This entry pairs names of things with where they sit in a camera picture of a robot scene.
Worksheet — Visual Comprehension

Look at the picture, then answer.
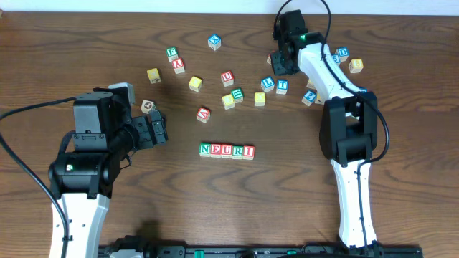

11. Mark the yellow block mid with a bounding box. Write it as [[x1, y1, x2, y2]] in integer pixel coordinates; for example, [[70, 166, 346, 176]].
[[306, 80, 315, 90]]

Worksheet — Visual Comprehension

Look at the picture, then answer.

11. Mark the green N wooden block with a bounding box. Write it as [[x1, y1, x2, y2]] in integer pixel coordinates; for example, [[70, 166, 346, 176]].
[[199, 143, 211, 157]]

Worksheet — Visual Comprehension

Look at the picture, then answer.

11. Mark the red E wooden block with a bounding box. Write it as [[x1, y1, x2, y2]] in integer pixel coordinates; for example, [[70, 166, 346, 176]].
[[210, 143, 222, 158]]

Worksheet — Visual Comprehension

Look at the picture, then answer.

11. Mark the red u wooden block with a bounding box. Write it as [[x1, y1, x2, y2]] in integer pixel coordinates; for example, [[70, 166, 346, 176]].
[[221, 70, 235, 87], [221, 144, 233, 158]]

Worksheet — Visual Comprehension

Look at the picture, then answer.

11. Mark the green R wooden block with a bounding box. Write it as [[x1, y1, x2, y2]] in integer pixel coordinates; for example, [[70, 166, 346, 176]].
[[232, 145, 244, 159]]

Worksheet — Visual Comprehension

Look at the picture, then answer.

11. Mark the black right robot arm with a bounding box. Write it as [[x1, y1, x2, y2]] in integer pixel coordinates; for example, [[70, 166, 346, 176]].
[[271, 29, 377, 249]]

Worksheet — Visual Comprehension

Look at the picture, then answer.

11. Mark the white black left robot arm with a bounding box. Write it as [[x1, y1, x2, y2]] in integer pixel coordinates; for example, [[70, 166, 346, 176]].
[[49, 82, 168, 257]]

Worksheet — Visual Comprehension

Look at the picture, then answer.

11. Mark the white soccer ball block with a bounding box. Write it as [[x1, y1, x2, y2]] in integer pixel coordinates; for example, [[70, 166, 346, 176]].
[[141, 100, 156, 114]]

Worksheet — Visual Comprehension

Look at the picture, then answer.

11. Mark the blue T wooden block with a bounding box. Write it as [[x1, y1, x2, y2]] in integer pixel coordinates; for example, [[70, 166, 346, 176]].
[[276, 80, 289, 95]]

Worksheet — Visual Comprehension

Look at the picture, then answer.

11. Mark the blue L wooden block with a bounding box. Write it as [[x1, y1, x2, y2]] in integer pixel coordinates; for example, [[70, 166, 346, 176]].
[[260, 76, 275, 92]]

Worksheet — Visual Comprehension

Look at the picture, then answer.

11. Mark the blue 2 wooden block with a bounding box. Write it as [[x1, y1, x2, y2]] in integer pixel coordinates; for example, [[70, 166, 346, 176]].
[[301, 90, 317, 106]]

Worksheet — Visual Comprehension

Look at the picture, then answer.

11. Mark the red A wooden block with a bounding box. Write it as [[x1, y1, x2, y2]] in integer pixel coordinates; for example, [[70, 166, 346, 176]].
[[197, 107, 211, 123]]

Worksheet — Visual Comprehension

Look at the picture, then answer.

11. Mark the yellow block centre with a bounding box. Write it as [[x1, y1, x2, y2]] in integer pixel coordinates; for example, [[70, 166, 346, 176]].
[[254, 92, 266, 107]]

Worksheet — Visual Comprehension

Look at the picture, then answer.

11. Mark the yellow wooden block left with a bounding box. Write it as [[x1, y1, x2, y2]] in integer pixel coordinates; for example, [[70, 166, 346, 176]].
[[146, 68, 161, 84]]

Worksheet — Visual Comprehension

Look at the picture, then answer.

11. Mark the yellow wooden block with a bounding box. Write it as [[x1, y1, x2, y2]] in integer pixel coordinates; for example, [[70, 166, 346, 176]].
[[189, 76, 203, 92], [146, 68, 161, 84]]

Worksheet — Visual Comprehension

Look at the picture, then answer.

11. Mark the yellow block beside 2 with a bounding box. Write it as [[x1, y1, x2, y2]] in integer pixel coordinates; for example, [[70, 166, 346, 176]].
[[315, 94, 324, 105]]

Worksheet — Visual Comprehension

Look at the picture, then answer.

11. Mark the blue 5 wooden block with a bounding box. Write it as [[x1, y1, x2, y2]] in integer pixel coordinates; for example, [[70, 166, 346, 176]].
[[332, 54, 341, 65]]

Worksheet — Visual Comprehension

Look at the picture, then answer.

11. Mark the blue D wooden block upper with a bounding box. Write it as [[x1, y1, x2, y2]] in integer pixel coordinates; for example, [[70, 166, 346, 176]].
[[335, 47, 349, 62]]

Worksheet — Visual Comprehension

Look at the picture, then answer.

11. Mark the green B wooden block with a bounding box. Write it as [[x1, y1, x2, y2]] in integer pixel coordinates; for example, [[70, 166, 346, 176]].
[[231, 88, 244, 103]]

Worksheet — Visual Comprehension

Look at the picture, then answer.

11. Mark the red Y wooden block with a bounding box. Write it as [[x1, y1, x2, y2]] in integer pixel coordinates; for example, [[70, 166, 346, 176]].
[[171, 58, 185, 74]]

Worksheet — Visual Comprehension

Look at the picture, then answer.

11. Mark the green F wooden block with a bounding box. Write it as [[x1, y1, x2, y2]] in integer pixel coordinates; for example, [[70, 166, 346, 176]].
[[166, 47, 179, 62]]

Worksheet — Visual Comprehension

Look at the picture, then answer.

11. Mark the yellow block beside B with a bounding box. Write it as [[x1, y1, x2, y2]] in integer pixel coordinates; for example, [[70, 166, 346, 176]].
[[222, 94, 235, 110]]

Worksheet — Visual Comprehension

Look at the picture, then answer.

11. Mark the yellow block far right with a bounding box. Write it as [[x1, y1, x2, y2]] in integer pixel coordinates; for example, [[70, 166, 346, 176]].
[[349, 59, 364, 74]]

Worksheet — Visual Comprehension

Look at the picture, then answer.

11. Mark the blue X wooden block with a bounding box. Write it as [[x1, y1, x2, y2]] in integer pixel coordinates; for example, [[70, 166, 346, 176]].
[[207, 34, 222, 51]]

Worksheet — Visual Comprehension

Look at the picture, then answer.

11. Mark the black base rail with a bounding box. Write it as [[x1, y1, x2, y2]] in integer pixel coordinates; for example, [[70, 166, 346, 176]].
[[97, 244, 424, 258]]

